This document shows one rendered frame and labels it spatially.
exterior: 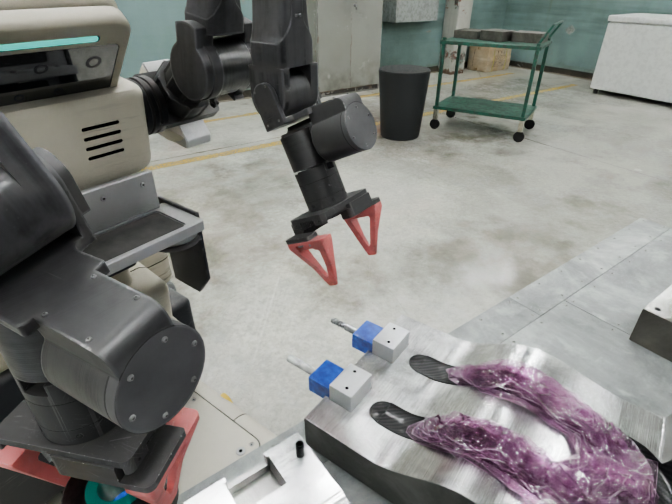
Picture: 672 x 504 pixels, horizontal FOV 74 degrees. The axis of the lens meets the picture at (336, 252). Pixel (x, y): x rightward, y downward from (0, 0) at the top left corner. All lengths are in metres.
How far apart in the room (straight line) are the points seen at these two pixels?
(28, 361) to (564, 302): 0.88
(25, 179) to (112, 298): 0.07
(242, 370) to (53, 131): 1.38
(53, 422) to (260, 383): 1.51
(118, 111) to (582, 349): 0.82
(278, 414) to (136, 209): 1.15
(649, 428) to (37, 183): 0.67
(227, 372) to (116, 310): 1.66
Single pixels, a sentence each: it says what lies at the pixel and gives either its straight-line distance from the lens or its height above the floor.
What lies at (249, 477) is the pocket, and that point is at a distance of 0.56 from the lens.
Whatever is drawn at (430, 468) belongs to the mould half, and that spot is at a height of 0.88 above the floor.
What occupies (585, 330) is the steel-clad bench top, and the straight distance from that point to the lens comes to 0.93.
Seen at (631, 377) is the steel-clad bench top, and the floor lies 0.80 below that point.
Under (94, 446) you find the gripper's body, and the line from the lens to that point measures 0.35.
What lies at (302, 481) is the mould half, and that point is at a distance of 0.53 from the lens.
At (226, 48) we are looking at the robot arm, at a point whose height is 1.26.
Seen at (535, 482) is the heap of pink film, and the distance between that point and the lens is 0.55.
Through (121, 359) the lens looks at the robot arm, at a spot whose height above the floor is 1.20.
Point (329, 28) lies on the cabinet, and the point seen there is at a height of 0.81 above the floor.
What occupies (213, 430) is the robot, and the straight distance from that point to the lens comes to 1.36.
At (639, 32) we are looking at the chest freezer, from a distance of 7.01.
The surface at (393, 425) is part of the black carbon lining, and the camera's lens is 0.62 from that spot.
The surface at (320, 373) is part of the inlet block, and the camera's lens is 0.65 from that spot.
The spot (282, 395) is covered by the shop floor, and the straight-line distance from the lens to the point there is 1.77.
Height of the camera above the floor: 1.34
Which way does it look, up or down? 32 degrees down
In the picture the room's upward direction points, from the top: straight up
